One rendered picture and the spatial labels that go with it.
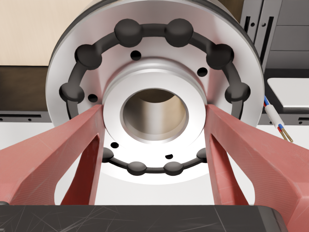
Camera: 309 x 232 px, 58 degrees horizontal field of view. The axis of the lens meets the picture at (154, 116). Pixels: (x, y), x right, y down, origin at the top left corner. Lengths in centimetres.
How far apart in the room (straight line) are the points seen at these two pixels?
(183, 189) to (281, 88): 44
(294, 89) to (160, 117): 22
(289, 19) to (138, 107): 25
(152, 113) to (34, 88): 21
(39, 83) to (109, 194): 44
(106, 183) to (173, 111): 56
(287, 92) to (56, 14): 27
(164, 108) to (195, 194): 58
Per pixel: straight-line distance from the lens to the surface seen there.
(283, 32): 37
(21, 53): 39
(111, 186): 71
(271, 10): 25
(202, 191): 72
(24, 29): 38
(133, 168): 16
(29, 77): 37
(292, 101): 32
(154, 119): 15
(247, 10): 24
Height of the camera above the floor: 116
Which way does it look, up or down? 55 degrees down
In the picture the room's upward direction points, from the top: 179 degrees counter-clockwise
